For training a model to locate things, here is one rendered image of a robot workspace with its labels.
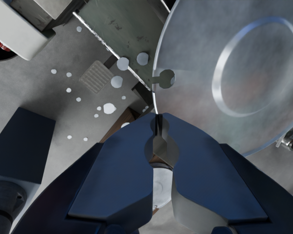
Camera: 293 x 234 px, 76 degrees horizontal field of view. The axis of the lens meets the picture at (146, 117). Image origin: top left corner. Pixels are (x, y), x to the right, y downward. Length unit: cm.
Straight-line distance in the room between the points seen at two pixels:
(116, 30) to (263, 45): 21
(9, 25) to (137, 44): 19
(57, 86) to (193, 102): 86
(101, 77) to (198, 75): 65
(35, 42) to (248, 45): 30
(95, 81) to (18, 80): 37
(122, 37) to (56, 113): 81
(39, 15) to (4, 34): 6
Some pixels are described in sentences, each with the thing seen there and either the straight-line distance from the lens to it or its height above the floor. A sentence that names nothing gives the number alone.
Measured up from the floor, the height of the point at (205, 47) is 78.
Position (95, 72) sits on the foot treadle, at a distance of 84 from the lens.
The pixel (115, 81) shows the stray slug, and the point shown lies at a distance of 34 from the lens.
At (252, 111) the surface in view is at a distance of 31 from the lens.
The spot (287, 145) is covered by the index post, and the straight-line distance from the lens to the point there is 41.
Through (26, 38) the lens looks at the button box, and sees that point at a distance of 36.
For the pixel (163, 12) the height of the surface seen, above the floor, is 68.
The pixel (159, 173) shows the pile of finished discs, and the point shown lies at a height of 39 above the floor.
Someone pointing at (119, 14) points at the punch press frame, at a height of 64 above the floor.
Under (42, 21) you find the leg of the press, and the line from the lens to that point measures 36.
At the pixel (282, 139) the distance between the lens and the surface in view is 40.
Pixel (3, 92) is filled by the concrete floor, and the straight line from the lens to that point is 109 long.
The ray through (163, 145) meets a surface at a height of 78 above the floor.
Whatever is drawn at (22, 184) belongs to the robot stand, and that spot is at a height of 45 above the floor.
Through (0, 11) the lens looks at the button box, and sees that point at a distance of 36.
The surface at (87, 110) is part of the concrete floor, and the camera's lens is 107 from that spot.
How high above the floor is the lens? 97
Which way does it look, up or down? 58 degrees down
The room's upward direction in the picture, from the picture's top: 147 degrees clockwise
